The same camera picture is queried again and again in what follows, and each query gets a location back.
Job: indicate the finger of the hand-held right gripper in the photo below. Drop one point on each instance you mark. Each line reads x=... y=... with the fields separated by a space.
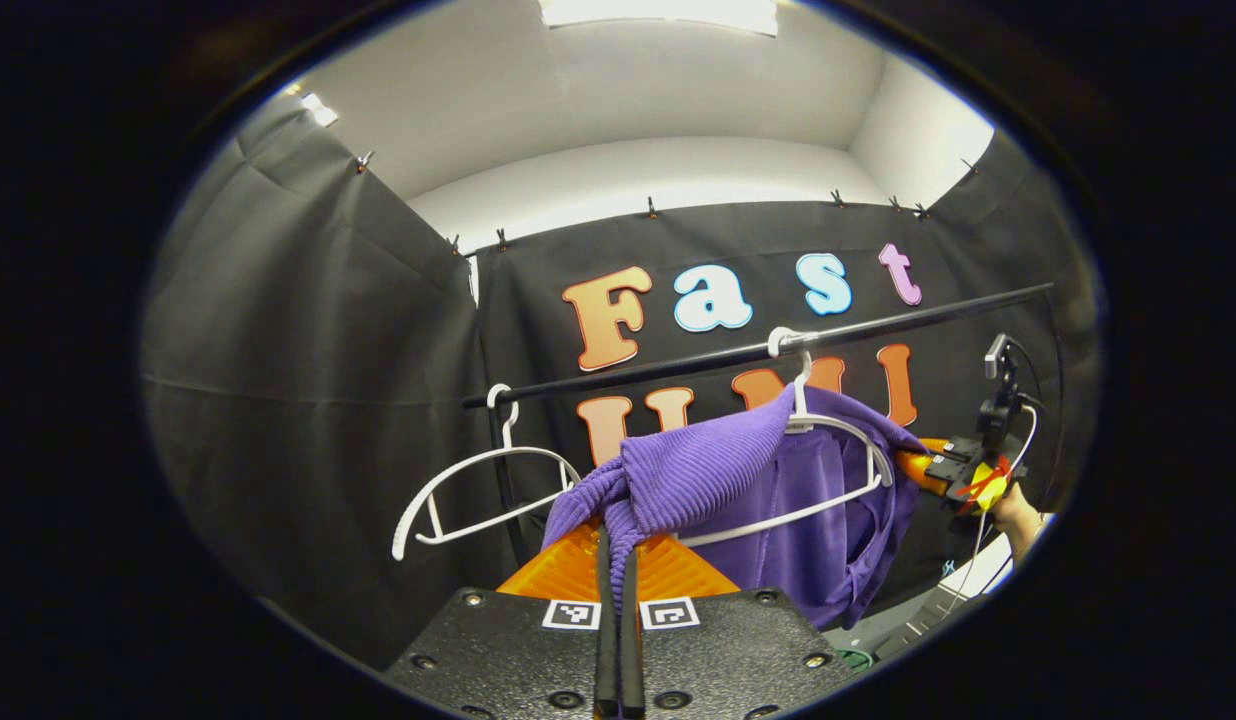
x=923 y=462

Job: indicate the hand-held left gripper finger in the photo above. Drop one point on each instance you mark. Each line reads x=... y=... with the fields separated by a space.
x=630 y=650
x=606 y=640

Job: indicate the white plastic hanger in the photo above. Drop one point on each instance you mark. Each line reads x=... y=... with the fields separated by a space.
x=509 y=451
x=800 y=390

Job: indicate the green laundry hamper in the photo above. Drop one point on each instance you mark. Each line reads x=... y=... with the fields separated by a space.
x=853 y=657

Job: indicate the black clothes rack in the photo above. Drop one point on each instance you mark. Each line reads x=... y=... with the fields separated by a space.
x=678 y=363

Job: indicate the row of black clips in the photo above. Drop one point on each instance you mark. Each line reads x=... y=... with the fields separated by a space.
x=651 y=208

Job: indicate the black backdrop cloth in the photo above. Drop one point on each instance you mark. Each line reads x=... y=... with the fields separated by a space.
x=308 y=350

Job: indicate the ceiling light panel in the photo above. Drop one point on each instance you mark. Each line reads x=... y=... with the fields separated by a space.
x=319 y=109
x=658 y=12

